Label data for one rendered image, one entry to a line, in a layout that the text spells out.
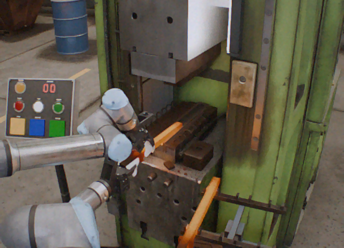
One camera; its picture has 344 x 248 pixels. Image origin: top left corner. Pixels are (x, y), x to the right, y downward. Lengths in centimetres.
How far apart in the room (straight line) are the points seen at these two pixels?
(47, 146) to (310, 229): 204
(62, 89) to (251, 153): 87
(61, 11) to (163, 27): 469
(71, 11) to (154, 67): 460
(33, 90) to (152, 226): 84
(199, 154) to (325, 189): 175
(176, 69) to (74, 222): 72
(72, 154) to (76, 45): 508
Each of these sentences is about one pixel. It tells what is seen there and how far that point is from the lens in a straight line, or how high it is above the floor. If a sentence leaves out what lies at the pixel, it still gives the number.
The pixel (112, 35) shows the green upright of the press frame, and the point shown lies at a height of 137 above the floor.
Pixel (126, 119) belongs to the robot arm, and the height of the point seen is 122.
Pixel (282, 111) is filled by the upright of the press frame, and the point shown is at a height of 119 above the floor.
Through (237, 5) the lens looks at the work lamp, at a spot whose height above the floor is 156.
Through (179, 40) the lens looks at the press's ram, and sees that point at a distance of 126.
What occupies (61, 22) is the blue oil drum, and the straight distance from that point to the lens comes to 596.
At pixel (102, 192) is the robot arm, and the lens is 120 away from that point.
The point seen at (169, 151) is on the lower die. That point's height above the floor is 96.
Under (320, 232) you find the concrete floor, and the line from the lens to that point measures 264.
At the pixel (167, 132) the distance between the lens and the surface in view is 152.
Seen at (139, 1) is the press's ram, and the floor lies 156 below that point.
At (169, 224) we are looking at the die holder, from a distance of 165.
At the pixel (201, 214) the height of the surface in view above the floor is 95.
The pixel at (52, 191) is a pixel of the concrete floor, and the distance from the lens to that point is 291.
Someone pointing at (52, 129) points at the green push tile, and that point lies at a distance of 163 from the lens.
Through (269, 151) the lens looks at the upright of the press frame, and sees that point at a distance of 146.
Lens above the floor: 178
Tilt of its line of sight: 28 degrees down
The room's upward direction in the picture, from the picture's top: straight up
